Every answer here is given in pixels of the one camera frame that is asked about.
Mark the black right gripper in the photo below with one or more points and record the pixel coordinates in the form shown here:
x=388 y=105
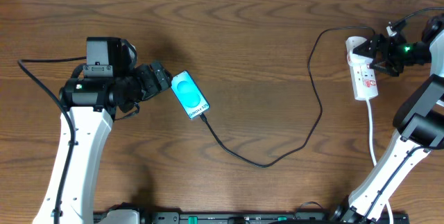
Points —
x=390 y=42

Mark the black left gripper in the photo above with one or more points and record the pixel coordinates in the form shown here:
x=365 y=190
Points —
x=152 y=79

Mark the white power strip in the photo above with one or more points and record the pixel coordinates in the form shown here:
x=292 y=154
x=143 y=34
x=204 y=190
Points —
x=362 y=76

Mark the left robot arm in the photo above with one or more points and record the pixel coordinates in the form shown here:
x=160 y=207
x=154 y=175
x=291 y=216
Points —
x=108 y=81

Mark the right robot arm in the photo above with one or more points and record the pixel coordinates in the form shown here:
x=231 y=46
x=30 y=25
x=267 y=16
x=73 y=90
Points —
x=418 y=128

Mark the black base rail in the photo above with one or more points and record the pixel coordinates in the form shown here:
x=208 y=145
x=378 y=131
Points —
x=194 y=218

